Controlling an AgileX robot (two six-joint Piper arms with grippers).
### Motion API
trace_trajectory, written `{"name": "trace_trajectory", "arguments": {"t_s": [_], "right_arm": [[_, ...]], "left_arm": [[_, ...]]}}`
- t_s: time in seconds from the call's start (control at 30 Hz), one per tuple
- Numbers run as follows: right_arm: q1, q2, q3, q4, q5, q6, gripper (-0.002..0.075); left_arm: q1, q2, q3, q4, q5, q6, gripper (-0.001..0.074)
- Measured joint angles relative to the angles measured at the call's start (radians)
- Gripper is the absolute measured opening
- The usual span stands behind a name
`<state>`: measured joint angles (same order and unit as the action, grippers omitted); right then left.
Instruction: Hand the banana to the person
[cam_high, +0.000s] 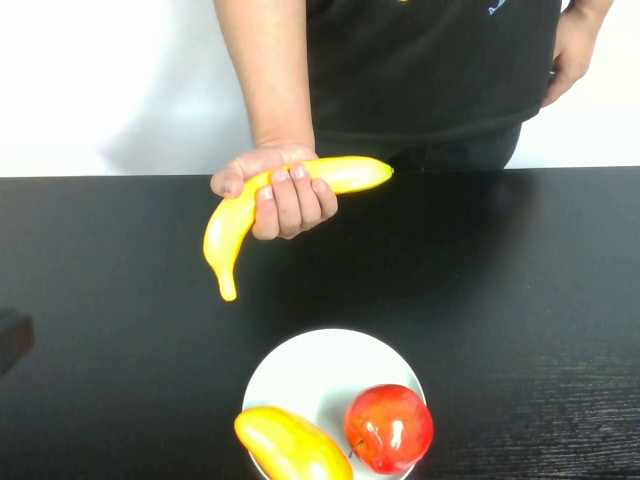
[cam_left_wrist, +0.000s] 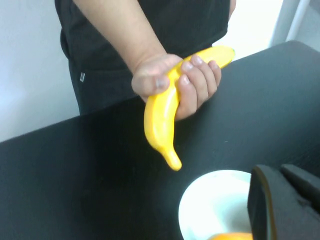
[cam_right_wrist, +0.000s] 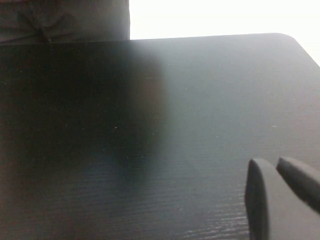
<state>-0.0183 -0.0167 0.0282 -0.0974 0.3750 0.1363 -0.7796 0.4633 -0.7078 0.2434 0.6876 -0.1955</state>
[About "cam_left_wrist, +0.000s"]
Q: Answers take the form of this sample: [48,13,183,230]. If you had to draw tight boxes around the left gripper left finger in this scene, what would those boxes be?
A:
[246,164,320,240]

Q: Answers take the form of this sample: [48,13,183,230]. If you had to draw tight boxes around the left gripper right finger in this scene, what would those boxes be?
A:
[280,163,320,201]

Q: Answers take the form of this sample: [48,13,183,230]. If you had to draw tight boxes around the yellow banana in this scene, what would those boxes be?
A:
[143,45,236,172]

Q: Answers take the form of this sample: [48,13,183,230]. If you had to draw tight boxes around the person's right forearm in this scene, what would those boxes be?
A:
[71,0,168,74]

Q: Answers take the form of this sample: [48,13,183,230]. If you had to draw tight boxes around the person's right hand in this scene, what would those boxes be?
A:
[131,53,223,122]

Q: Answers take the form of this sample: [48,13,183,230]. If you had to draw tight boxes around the yellow orange mango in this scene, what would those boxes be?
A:
[206,231,254,240]

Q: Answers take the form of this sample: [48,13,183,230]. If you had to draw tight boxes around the white round plate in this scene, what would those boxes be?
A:
[178,169,254,240]

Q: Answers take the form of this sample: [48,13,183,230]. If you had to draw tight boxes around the black shirt torso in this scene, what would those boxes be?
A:
[54,0,237,62]

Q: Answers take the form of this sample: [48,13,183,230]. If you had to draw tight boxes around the dark trousers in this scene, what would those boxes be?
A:
[60,34,193,116]

